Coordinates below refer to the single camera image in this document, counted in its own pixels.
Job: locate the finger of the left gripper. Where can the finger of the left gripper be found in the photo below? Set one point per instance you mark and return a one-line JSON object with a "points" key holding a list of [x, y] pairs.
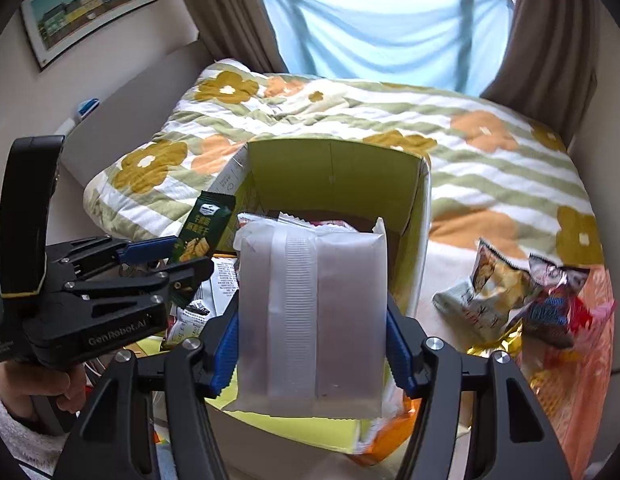
{"points": [[185, 278], [147, 251]]}

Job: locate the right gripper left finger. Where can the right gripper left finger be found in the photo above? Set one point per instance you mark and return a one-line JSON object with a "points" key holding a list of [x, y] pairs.
{"points": [[113, 437]]}

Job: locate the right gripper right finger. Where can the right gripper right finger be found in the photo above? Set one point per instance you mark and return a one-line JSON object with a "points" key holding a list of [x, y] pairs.
{"points": [[510, 438]]}

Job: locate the dark green cracker pack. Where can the dark green cracker pack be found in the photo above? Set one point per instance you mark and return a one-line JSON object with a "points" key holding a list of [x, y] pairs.
{"points": [[204, 227]]}

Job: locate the gold foil snack bag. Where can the gold foil snack bag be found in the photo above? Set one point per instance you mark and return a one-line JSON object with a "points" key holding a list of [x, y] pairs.
{"points": [[511, 342]]}

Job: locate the orange beige snack bag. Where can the orange beige snack bag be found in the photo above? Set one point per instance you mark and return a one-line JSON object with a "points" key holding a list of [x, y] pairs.
{"points": [[386, 435]]}

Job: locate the white translucent snack pack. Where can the white translucent snack pack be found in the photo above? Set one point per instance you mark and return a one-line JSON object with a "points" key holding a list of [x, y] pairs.
{"points": [[311, 320]]}

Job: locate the dark blue red snack bag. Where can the dark blue red snack bag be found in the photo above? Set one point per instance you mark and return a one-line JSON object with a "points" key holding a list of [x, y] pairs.
{"points": [[573, 307]]}

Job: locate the grey potato chip bag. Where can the grey potato chip bag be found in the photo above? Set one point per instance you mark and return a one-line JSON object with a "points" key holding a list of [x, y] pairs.
{"points": [[489, 299]]}

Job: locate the grey silver snack bag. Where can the grey silver snack bag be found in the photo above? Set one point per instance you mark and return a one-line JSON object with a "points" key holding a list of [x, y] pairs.
{"points": [[188, 318]]}

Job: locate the pink white snack bag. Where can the pink white snack bag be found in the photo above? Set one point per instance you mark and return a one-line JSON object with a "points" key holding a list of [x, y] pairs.
{"points": [[283, 219]]}

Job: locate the left hand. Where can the left hand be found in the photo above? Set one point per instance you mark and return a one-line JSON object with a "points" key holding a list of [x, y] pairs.
{"points": [[19, 382]]}

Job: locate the pink floral table cloth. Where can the pink floral table cloth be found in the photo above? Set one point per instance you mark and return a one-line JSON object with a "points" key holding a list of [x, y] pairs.
{"points": [[571, 384]]}

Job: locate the green cardboard box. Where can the green cardboard box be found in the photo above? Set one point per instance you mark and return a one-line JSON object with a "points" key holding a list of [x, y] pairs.
{"points": [[359, 182]]}

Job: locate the grey headboard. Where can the grey headboard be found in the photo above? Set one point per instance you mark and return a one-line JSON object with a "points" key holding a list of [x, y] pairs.
{"points": [[132, 114]]}

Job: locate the blue white item on headboard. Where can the blue white item on headboard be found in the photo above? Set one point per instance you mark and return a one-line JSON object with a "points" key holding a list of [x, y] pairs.
{"points": [[83, 110]]}

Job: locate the left brown curtain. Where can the left brown curtain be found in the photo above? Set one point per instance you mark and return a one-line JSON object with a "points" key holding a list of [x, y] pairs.
{"points": [[239, 29]]}

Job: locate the brown curtain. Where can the brown curtain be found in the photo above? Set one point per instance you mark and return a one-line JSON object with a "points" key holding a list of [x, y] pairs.
{"points": [[239, 29], [548, 71]]}

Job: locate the framed town picture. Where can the framed town picture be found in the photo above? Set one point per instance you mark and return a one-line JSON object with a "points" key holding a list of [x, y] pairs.
{"points": [[55, 26]]}

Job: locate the light blue hanging cloth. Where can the light blue hanging cloth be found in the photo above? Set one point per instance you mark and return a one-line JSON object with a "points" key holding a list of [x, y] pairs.
{"points": [[455, 45]]}

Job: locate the right brown curtain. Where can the right brown curtain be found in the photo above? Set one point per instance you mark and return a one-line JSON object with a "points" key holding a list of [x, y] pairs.
{"points": [[548, 71]]}

